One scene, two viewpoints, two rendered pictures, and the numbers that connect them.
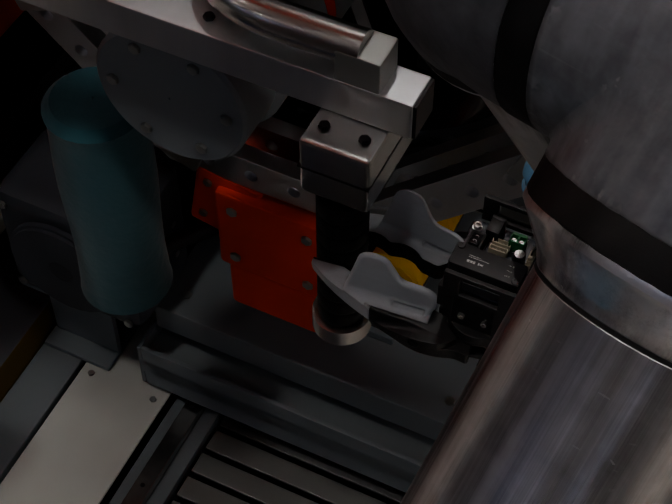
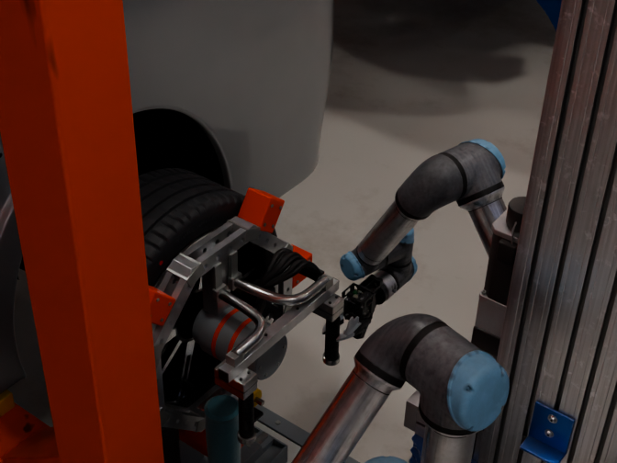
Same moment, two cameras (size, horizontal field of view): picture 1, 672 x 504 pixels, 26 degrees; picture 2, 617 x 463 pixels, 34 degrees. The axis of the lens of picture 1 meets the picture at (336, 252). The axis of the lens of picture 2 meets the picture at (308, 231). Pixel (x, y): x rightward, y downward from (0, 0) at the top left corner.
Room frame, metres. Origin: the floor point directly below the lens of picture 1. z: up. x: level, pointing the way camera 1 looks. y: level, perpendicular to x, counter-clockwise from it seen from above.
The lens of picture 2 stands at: (0.34, 1.89, 2.55)
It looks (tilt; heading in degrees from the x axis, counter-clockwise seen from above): 36 degrees down; 280
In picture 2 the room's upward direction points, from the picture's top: 2 degrees clockwise
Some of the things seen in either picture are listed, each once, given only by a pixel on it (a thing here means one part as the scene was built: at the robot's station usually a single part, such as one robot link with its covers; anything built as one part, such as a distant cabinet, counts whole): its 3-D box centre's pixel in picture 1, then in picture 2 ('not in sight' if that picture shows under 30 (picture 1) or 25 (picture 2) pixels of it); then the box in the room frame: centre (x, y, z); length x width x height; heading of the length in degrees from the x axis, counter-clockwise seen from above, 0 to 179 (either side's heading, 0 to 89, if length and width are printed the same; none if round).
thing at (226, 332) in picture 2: (236, 11); (239, 339); (0.84, 0.08, 0.85); 0.21 x 0.14 x 0.14; 154
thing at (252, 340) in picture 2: not in sight; (227, 312); (0.83, 0.19, 1.03); 0.19 x 0.18 x 0.11; 154
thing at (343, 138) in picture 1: (363, 129); (323, 302); (0.64, -0.02, 0.93); 0.09 x 0.05 x 0.05; 154
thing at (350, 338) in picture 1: (342, 256); (331, 337); (0.62, 0.00, 0.83); 0.04 x 0.04 x 0.16
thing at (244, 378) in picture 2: not in sight; (235, 378); (0.79, 0.29, 0.93); 0.09 x 0.05 x 0.05; 154
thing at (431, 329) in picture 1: (435, 319); (358, 322); (0.56, -0.07, 0.83); 0.09 x 0.05 x 0.02; 73
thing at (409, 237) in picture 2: not in sight; (394, 245); (0.50, -0.26, 0.95); 0.11 x 0.08 x 0.11; 50
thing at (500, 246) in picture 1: (536, 300); (364, 299); (0.55, -0.13, 0.86); 0.12 x 0.08 x 0.09; 64
